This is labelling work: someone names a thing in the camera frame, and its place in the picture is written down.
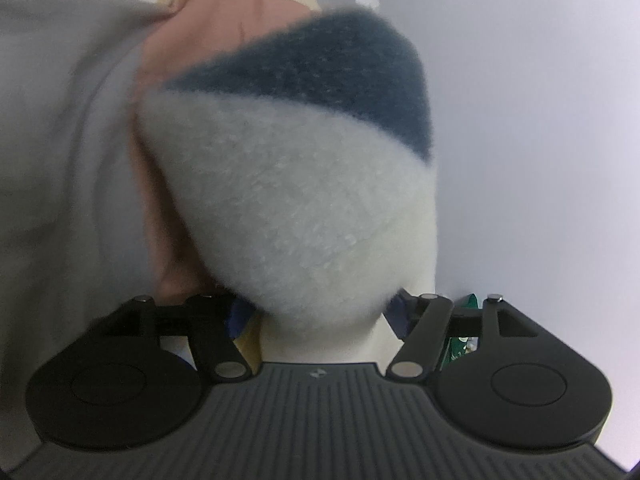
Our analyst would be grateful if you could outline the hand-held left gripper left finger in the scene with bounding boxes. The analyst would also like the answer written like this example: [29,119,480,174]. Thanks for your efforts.
[100,294,253,383]

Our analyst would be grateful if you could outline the cream striped fleece sweater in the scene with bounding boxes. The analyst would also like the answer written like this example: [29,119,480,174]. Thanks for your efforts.
[132,7,441,363]

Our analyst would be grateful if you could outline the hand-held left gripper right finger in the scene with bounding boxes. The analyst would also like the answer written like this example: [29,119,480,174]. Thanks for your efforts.
[387,287,543,381]

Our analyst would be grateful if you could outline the green plastic bag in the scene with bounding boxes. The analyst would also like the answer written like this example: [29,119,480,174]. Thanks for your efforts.
[442,294,482,367]

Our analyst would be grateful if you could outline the patchwork bed blanket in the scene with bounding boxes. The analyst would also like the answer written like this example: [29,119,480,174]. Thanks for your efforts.
[0,0,382,466]

